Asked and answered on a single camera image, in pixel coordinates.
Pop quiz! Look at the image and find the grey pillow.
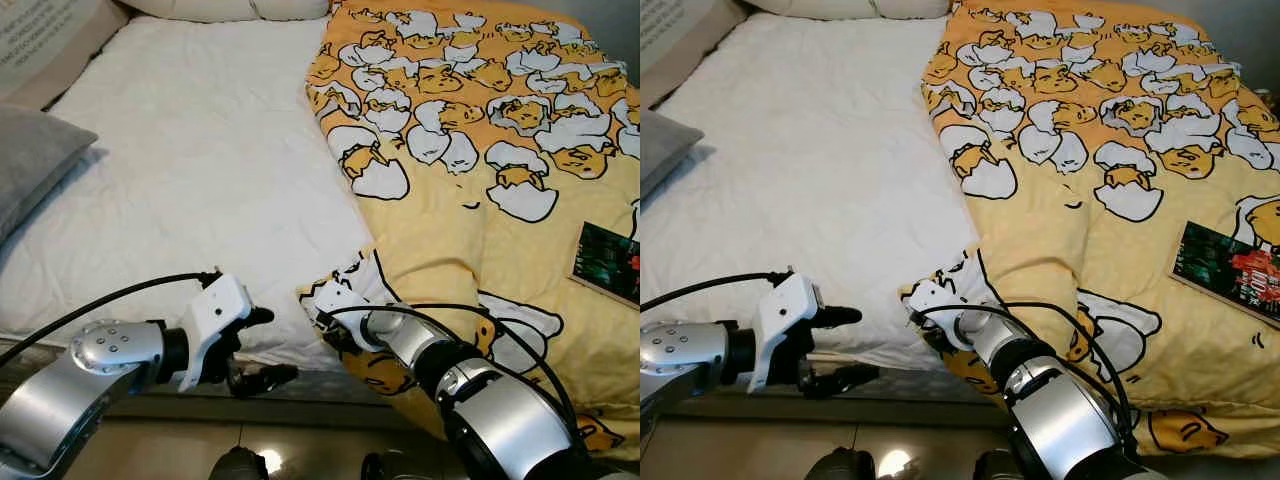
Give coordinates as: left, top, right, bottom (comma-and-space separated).
640, 112, 706, 201
0, 105, 99, 246

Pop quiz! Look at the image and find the grey patterned mattress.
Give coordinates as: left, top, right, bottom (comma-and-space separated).
100, 368, 401, 421
755, 368, 1001, 421

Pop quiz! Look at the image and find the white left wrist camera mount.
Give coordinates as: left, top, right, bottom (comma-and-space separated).
747, 272, 823, 393
178, 273, 254, 393

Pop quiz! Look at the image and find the white quilted mattress cover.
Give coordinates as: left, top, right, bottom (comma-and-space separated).
640, 12, 981, 373
0, 15, 376, 371

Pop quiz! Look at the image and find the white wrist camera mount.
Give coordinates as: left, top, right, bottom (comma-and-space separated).
313, 280, 381, 331
905, 278, 976, 326
747, 272, 823, 393
178, 273, 254, 393

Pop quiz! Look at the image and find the yellow egg print blanket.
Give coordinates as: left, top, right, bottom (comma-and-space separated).
900, 0, 1280, 456
297, 0, 641, 461

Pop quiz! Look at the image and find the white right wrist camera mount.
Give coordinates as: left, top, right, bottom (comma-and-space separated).
905, 278, 976, 326
313, 280, 381, 331

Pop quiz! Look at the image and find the grey robot right leg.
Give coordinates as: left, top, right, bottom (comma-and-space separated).
975, 450, 1021, 480
362, 450, 441, 480

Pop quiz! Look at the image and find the short beige pillow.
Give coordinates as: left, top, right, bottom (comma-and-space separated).
875, 0, 953, 21
250, 0, 333, 21

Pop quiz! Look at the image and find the long beige pillow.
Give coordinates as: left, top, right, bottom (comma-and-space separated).
745, 0, 881, 19
120, 0, 256, 23

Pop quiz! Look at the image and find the grey printed headboard cushion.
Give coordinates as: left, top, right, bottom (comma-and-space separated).
640, 0, 749, 81
0, 0, 129, 111

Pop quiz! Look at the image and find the dark cover book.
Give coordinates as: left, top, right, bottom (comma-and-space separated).
570, 222, 641, 309
1170, 220, 1280, 329

